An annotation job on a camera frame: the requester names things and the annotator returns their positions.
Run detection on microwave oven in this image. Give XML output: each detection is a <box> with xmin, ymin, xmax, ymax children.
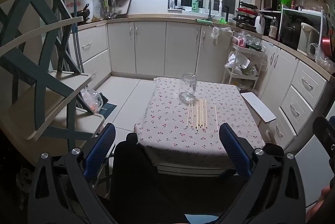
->
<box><xmin>263</xmin><ymin>0</ymin><xmax>282</xmax><ymax>11</ymax></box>

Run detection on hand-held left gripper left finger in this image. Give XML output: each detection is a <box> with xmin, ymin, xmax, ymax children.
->
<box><xmin>27</xmin><ymin>123</ymin><xmax>118</xmax><ymax>224</ymax></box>

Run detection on white counter shelf rack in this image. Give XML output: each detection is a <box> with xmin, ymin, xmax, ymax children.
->
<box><xmin>259</xmin><ymin>5</ymin><xmax>325</xmax><ymax>53</ymax></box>

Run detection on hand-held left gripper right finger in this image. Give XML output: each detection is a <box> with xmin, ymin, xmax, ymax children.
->
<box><xmin>217</xmin><ymin>123</ymin><xmax>307</xmax><ymax>224</ymax></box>

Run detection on white plastic bag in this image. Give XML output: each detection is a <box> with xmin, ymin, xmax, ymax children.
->
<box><xmin>224</xmin><ymin>51</ymin><xmax>258</xmax><ymax>75</ymax></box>

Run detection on clear glass jar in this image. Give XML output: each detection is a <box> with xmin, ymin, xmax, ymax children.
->
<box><xmin>179</xmin><ymin>73</ymin><xmax>197</xmax><ymax>104</ymax></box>

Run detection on black frying pan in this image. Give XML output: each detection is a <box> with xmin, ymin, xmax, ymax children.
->
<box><xmin>230</xmin><ymin>0</ymin><xmax>258</xmax><ymax>8</ymax></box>

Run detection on bundle of wooden chopsticks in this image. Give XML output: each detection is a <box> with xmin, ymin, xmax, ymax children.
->
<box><xmin>186</xmin><ymin>98</ymin><xmax>219</xmax><ymax>131</ymax></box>

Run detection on white thermos jug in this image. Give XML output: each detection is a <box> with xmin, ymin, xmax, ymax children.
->
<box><xmin>255</xmin><ymin>13</ymin><xmax>265</xmax><ymax>35</ymax></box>

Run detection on wooden folding chair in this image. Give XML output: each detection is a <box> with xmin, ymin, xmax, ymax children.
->
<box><xmin>0</xmin><ymin>0</ymin><xmax>105</xmax><ymax>141</ymax></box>

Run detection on beige kitchen countertop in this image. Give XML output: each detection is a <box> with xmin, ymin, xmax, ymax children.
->
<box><xmin>77</xmin><ymin>14</ymin><xmax>335</xmax><ymax>80</ymax></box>

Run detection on red pan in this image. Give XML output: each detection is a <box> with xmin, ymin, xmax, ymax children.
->
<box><xmin>321</xmin><ymin>36</ymin><xmax>334</xmax><ymax>57</ymax></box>

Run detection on plastic bag with orange contents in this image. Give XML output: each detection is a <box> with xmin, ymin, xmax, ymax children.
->
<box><xmin>80</xmin><ymin>88</ymin><xmax>103</xmax><ymax>113</ymax></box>

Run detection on white utility cart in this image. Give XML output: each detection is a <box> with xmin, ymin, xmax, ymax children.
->
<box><xmin>222</xmin><ymin>32</ymin><xmax>267</xmax><ymax>91</ymax></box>

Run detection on group of pantry jars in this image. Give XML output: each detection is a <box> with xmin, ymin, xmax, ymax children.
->
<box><xmin>296</xmin><ymin>0</ymin><xmax>329</xmax><ymax>12</ymax></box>

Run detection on white electric water boiler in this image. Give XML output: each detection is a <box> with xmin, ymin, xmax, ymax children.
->
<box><xmin>297</xmin><ymin>22</ymin><xmax>320</xmax><ymax>55</ymax></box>

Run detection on clear bottle white label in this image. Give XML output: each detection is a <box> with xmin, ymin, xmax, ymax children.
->
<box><xmin>269</xmin><ymin>17</ymin><xmax>278</xmax><ymax>39</ymax></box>

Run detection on steel sink faucet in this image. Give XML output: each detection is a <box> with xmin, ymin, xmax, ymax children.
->
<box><xmin>196</xmin><ymin>0</ymin><xmax>213</xmax><ymax>21</ymax></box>

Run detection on person's legs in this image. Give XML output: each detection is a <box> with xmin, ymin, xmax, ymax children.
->
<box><xmin>110</xmin><ymin>132</ymin><xmax>284</xmax><ymax>224</ymax></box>

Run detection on crumpled plastic bag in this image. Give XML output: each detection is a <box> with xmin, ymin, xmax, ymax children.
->
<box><xmin>233</xmin><ymin>79</ymin><xmax>255</xmax><ymax>90</ymax></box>

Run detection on person's right hand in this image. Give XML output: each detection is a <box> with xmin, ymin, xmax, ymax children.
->
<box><xmin>306</xmin><ymin>185</ymin><xmax>331</xmax><ymax>223</ymax></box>

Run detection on white base cabinets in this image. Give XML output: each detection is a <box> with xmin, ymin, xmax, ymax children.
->
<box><xmin>67</xmin><ymin>20</ymin><xmax>329</xmax><ymax>152</ymax></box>

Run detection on hanging bin with plastic bag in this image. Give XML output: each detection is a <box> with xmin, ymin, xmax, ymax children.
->
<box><xmin>211</xmin><ymin>26</ymin><xmax>233</xmax><ymax>45</ymax></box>

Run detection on small white stool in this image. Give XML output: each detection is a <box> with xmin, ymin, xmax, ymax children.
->
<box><xmin>240</xmin><ymin>92</ymin><xmax>277</xmax><ymax>135</ymax></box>

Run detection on clear plastic bag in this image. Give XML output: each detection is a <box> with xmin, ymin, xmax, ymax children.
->
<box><xmin>309</xmin><ymin>43</ymin><xmax>335</xmax><ymax>73</ymax></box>

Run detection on teal dustpan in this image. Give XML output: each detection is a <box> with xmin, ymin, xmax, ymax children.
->
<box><xmin>101</xmin><ymin>93</ymin><xmax>118</xmax><ymax>117</ymax></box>

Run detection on black cooker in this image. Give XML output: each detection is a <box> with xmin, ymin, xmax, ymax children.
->
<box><xmin>281</xmin><ymin>18</ymin><xmax>304</xmax><ymax>49</ymax></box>

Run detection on black wire caddy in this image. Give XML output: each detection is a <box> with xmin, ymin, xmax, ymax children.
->
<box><xmin>168</xmin><ymin>0</ymin><xmax>184</xmax><ymax>10</ymax></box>

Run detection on red pot lid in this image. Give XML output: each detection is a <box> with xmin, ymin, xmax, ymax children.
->
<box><xmin>237</xmin><ymin>7</ymin><xmax>258</xmax><ymax>15</ymax></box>

